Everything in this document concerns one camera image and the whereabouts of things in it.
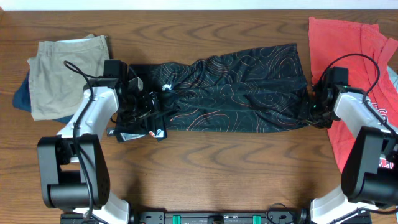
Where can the red printed t-shirt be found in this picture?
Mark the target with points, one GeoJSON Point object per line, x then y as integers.
{"type": "Point", "coordinates": [331, 39]}

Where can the black cycling jersey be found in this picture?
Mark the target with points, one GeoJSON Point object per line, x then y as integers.
{"type": "Point", "coordinates": [251, 91]}

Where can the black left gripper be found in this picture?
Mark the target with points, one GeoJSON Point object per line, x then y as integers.
{"type": "Point", "coordinates": [152, 104]}

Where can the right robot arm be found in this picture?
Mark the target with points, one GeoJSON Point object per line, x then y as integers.
{"type": "Point", "coordinates": [365, 186]}

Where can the folded khaki shorts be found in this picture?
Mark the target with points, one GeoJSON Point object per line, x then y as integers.
{"type": "Point", "coordinates": [88, 54]}

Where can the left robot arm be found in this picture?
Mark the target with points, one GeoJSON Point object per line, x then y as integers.
{"type": "Point", "coordinates": [73, 172]}

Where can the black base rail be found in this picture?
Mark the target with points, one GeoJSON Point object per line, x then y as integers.
{"type": "Point", "coordinates": [275, 214]}

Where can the folded navy blue garment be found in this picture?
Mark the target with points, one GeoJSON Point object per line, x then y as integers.
{"type": "Point", "coordinates": [21, 99]}

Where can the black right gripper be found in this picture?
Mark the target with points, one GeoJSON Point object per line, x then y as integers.
{"type": "Point", "coordinates": [315, 109]}

